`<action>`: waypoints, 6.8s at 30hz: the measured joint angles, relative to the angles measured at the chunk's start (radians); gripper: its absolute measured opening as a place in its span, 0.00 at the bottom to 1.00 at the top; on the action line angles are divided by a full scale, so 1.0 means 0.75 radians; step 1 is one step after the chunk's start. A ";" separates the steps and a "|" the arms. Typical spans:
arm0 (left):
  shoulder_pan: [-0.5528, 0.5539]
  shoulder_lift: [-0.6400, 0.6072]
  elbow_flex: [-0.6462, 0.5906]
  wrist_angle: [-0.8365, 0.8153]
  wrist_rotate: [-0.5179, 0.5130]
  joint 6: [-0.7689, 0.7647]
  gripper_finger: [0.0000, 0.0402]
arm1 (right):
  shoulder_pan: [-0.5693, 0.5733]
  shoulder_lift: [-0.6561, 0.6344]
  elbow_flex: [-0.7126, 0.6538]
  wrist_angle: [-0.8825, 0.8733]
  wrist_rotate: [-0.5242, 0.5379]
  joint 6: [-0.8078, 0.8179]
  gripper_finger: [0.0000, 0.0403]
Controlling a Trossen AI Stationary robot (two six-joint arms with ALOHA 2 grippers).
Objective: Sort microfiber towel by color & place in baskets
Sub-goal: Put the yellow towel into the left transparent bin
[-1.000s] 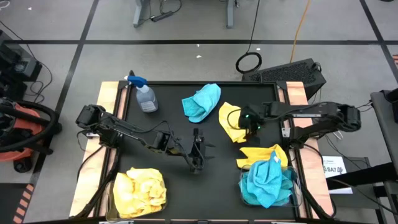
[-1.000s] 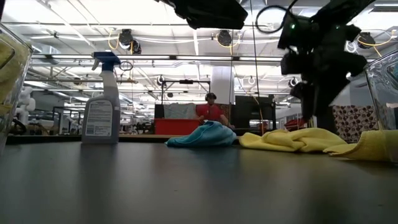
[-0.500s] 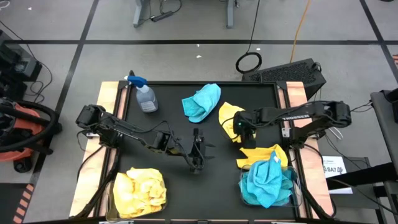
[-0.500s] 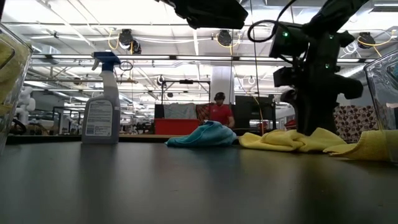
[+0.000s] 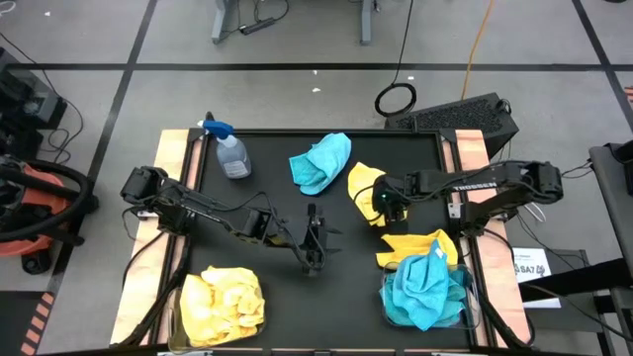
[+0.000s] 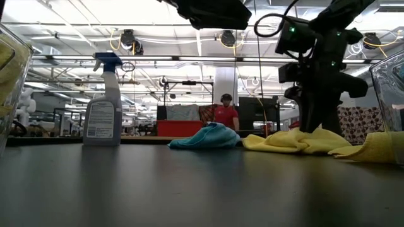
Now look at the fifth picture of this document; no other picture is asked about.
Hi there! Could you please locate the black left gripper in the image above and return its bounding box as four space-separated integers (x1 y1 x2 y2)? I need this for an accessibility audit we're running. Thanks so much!
296 222 343 276

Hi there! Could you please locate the clear plastic bin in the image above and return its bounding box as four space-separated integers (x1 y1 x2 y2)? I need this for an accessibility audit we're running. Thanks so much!
378 264 481 331
166 281 268 353

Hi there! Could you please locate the wooden table side board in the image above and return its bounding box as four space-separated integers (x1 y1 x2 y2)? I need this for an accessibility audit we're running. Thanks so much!
109 129 205 346
441 129 533 347

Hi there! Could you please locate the spray bottle with blue trigger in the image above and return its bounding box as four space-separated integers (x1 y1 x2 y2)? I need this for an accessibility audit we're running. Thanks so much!
196 120 253 180

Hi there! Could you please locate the white paper sign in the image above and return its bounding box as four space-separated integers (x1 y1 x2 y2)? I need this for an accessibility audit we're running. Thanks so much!
510 246 563 310

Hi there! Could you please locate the gray desk leg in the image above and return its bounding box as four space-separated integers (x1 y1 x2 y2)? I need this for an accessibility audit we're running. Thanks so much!
211 0 234 45
359 0 374 46

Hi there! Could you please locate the black power strip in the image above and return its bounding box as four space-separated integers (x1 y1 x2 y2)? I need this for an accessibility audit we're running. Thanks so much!
238 17 276 37

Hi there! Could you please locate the orange and black vacuum cleaner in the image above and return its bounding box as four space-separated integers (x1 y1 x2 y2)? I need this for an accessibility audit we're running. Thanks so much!
0 153 100 276

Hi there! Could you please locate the black equipment stack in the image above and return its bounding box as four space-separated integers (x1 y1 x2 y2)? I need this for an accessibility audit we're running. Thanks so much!
0 46 68 160

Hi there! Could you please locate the black table frame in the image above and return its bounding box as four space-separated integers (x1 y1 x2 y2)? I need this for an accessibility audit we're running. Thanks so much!
147 127 498 356

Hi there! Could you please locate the black coiled cable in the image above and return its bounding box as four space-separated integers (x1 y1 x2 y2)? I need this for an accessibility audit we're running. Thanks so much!
373 0 418 119

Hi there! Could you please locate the black cable bundle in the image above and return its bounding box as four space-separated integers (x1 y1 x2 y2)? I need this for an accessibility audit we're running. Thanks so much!
118 236 192 347
457 236 535 350

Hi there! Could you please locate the yellow cable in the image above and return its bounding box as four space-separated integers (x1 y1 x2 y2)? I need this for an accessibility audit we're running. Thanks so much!
459 0 497 102

